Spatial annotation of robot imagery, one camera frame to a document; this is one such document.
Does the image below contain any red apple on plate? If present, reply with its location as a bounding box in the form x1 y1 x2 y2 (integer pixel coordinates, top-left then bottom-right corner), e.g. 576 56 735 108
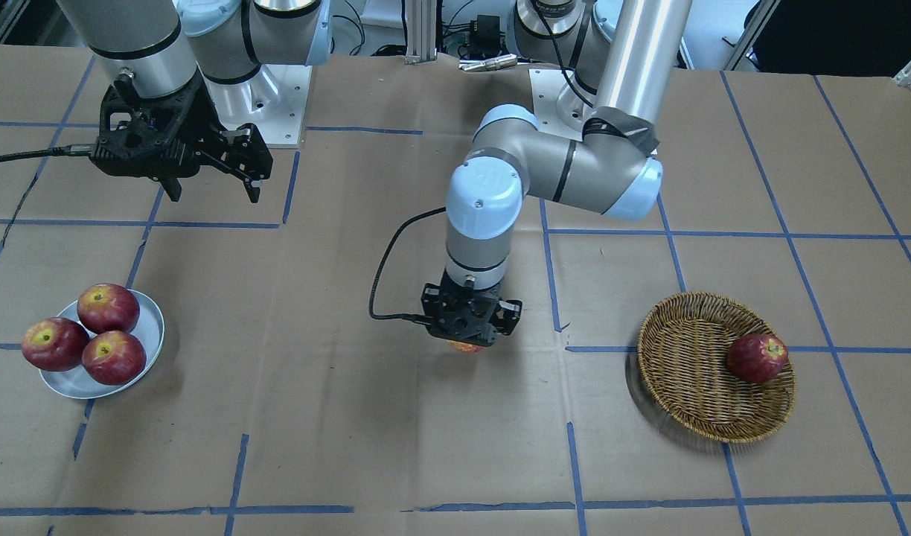
20 318 89 372
77 284 140 334
81 331 147 386

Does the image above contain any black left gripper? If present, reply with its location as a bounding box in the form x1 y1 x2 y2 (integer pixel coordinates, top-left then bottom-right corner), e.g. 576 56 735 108
421 274 522 347

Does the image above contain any woven wicker basket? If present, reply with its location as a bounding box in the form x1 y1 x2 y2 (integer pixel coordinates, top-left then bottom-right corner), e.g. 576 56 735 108
636 291 798 444

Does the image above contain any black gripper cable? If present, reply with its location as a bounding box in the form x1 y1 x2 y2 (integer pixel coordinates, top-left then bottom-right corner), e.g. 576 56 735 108
368 206 449 324

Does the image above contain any red apple in basket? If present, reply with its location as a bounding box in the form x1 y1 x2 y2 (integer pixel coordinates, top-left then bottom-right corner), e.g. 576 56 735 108
726 334 789 384

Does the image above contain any red yellow apple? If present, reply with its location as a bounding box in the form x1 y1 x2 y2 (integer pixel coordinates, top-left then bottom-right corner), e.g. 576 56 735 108
448 340 484 354

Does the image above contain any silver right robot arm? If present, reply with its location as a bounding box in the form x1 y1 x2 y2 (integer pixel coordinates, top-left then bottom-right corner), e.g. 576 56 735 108
60 1 332 203

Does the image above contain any light blue plate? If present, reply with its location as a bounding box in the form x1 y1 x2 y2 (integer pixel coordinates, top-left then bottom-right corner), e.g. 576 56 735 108
40 284 166 400

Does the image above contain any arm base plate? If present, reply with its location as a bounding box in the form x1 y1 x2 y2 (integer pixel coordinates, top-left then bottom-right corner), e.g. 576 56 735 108
205 65 315 149
529 68 594 141

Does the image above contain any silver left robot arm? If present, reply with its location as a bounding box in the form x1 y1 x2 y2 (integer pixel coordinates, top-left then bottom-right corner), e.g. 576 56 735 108
417 1 691 346

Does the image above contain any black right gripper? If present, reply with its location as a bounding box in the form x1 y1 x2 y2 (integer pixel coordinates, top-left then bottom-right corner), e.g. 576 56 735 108
89 71 274 204

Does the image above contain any aluminium frame post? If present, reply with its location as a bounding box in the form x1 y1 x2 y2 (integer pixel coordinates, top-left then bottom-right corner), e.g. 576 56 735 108
402 0 439 65

